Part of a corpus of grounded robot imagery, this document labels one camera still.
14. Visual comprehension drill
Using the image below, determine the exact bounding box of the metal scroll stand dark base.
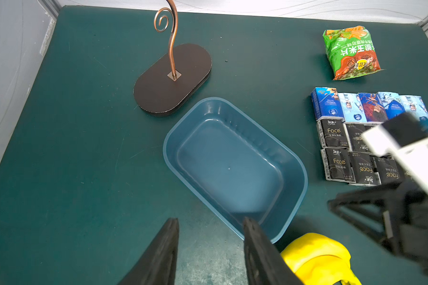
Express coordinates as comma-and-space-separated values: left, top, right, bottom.
133, 0, 213, 117

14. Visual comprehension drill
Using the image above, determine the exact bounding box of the teal plastic storage box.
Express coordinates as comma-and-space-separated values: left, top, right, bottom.
163, 97, 309, 243

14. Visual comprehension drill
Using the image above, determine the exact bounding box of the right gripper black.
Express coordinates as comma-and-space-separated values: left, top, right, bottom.
328, 180, 428, 276

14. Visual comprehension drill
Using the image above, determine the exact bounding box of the black Face tissue pack front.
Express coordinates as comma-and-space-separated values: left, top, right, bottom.
349, 152, 379, 186

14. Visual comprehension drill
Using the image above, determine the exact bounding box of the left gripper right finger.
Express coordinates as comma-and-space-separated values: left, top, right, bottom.
243, 217, 303, 285

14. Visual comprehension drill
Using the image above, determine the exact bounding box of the black face tissue pack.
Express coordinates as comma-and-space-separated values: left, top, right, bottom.
317, 119, 349, 149
344, 123, 370, 153
349, 152, 379, 186
372, 156, 403, 185
321, 148, 354, 184

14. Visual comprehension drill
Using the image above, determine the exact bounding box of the yellow banana bunch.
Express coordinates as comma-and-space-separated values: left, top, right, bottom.
281, 233, 361, 285

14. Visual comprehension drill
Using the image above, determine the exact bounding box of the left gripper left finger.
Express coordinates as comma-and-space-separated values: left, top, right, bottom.
119, 218, 180, 285

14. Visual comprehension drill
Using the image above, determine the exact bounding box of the white blue tissue pack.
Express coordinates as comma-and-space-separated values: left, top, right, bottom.
400, 95, 428, 121

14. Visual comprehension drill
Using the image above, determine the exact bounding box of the green snack bag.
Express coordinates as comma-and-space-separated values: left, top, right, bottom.
323, 26, 382, 81

